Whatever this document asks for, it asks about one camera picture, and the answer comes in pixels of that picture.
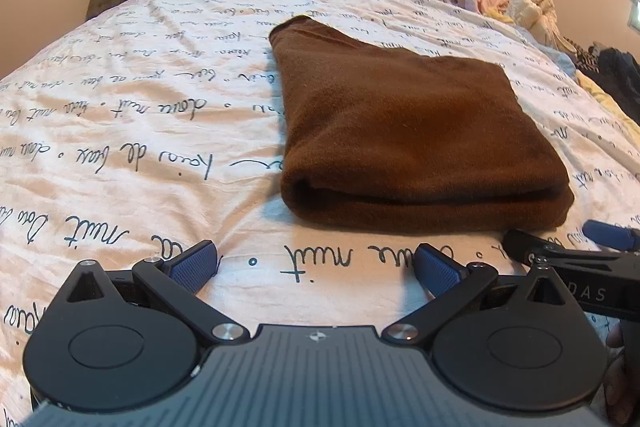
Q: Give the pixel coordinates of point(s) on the dark clothes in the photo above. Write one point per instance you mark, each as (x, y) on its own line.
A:
(620, 74)

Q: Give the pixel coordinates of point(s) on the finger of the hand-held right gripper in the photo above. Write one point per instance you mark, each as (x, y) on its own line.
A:
(612, 234)
(530, 244)

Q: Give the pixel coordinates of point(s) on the brown knit sweater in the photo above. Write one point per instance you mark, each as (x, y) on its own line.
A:
(400, 127)

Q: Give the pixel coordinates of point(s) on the yellow cloth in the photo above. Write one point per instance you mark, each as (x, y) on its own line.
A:
(497, 14)

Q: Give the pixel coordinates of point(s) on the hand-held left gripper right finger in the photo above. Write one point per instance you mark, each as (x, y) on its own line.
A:
(439, 268)

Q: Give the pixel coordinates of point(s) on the white script-printed bedspread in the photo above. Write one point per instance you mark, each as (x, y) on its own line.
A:
(125, 107)

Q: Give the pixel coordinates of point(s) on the striped dark cloth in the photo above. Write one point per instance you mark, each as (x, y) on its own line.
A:
(582, 54)

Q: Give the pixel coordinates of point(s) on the light blue sheet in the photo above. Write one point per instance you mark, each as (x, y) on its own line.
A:
(562, 59)

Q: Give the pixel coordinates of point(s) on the window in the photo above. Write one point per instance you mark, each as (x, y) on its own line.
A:
(634, 2)

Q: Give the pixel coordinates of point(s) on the cream puffy jacket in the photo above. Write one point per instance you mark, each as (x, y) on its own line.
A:
(542, 14)

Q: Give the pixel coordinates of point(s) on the person's right hand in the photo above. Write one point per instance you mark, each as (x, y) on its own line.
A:
(617, 387)

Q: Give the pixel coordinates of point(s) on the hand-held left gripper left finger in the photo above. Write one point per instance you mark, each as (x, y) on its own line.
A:
(192, 264)

